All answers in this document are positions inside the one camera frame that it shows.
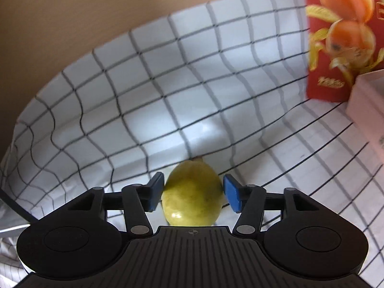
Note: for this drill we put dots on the green pear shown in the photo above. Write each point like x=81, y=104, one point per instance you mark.
x=193, y=195

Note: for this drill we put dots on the white black grid tablecloth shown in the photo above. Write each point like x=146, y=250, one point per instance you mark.
x=224, y=81

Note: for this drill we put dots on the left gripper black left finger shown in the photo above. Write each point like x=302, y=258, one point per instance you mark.
x=137, y=200

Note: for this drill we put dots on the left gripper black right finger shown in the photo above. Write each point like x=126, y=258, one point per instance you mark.
x=249, y=202

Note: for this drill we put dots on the red fruit print bag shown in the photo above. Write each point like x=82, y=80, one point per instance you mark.
x=345, y=40

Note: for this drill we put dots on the pink gift box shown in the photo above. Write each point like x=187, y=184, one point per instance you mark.
x=365, y=108

